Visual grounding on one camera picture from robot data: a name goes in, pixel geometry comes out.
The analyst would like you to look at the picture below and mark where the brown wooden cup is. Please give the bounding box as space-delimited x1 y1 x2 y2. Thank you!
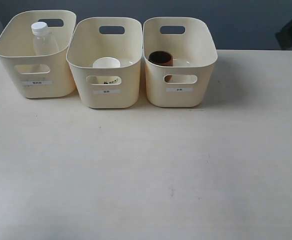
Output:
148 50 174 83

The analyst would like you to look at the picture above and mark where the white paper cup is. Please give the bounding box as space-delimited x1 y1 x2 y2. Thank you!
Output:
92 57 121 85

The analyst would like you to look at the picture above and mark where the clear plastic bottle white cap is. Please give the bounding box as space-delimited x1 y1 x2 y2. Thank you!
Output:
31 21 59 56

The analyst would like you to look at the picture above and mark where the right cream plastic bin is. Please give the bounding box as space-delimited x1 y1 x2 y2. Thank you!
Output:
143 17 218 108

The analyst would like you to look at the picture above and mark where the cream plastic bin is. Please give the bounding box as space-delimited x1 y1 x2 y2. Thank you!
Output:
143 17 218 108
0 9 77 99
66 17 143 109

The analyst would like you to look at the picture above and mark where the middle cream plastic bin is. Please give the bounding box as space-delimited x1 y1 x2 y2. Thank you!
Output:
66 17 143 109

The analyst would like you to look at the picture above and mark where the left cream plastic bin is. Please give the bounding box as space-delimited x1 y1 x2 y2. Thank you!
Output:
0 9 77 99

